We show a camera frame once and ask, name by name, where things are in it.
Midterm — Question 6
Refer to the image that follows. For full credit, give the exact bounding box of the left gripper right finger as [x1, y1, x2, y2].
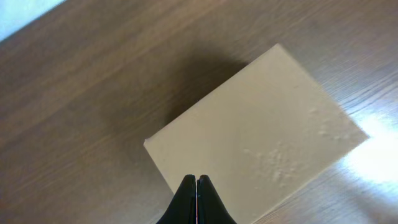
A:
[197, 175, 236, 224]

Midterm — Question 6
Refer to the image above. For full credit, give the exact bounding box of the brown cardboard box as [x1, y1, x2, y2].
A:
[144, 45, 367, 223]

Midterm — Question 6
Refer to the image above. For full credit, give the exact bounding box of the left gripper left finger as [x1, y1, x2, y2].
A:
[157, 174, 197, 224]

